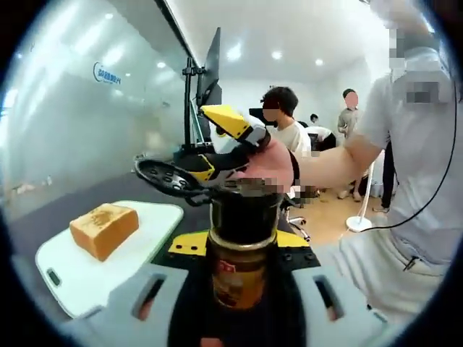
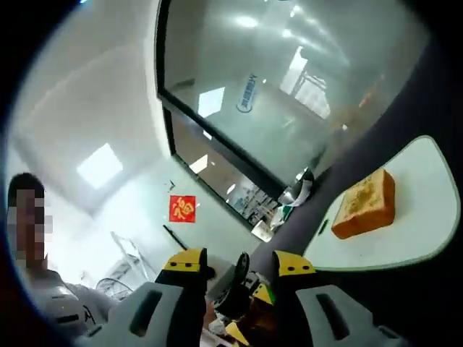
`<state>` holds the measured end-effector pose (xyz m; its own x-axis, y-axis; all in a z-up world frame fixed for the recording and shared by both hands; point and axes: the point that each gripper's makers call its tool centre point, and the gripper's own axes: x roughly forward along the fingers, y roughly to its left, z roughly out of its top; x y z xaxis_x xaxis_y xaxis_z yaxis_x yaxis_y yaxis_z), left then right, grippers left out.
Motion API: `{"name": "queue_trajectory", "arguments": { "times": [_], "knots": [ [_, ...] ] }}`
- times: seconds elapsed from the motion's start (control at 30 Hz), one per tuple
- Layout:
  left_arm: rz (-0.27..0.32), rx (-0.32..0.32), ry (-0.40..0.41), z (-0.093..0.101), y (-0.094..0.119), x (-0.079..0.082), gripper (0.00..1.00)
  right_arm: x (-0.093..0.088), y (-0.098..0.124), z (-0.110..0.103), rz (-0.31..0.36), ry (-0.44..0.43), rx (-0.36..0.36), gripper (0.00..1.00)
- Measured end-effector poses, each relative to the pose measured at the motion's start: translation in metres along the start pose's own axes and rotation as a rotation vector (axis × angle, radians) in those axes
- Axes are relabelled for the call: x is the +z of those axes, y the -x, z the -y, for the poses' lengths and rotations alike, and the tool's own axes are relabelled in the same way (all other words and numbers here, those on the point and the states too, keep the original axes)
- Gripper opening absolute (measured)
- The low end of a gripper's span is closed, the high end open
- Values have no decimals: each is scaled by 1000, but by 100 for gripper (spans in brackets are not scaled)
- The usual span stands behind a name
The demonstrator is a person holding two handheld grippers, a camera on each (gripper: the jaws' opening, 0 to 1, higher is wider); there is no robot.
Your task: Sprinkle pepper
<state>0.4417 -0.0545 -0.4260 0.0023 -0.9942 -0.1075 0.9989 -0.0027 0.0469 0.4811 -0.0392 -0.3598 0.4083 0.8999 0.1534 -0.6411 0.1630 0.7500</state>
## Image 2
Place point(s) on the toast bread slice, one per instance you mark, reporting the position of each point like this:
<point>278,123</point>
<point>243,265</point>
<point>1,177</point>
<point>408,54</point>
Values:
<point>365,206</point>

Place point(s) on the person's head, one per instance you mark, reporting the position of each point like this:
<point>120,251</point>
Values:
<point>26,181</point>

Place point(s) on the steel mixing bowl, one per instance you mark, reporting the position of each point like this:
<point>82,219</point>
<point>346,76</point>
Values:
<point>293,193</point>

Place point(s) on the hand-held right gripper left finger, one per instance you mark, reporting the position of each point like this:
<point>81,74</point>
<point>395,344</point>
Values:
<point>152,314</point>

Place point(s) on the red paper wall decoration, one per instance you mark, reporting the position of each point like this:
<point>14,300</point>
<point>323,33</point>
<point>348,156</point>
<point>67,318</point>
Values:
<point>182,209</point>

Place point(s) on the amber pepper bottle black cap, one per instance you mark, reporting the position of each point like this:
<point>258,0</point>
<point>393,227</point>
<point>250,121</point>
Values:
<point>235,289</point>

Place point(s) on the white cutting board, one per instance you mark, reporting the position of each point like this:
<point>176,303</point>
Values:
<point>408,173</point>

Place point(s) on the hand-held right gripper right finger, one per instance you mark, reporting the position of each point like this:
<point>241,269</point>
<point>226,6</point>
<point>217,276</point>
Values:
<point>340,314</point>

